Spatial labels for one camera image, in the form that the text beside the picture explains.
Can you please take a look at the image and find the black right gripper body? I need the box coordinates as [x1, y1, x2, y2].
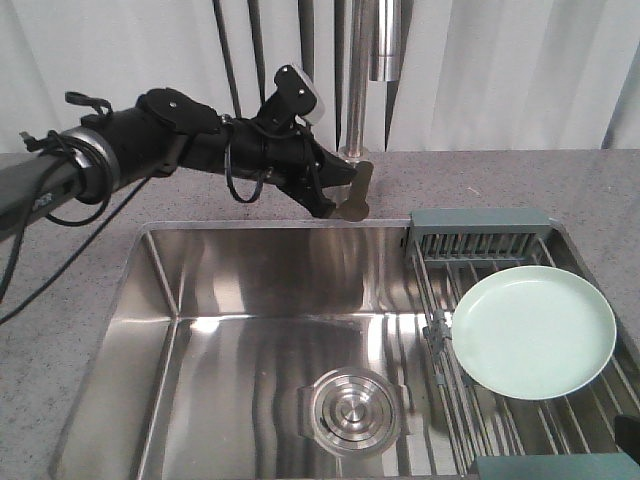
[614, 414, 640, 453]

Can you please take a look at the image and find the white pleated curtain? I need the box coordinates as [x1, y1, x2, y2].
[1, 1, 639, 152]

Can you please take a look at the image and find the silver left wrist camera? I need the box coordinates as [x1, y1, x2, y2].
[288, 64, 325, 125]

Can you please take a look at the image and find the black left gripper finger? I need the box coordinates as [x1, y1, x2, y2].
[284, 182, 336, 218]
[314, 147, 357, 188]

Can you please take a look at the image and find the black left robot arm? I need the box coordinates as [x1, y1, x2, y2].
[1, 64, 357, 238]

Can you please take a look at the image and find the stainless steel sink basin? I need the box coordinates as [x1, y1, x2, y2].
[50, 221, 454, 479]

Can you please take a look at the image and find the grey roll-up drying rack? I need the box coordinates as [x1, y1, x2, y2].
[404, 208, 639, 479]

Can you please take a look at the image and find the stainless steel faucet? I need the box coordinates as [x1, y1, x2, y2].
[333, 0, 402, 222]

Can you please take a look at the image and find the steel sink drain strainer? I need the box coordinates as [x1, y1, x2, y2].
[297, 367, 408, 458]

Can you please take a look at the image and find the light green round plate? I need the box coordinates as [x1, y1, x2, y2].
[451, 266, 617, 400]

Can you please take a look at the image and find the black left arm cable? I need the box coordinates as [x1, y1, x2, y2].
[0, 92, 151, 326]

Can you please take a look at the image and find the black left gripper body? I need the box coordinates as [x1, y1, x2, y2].
[221, 67, 313, 198]

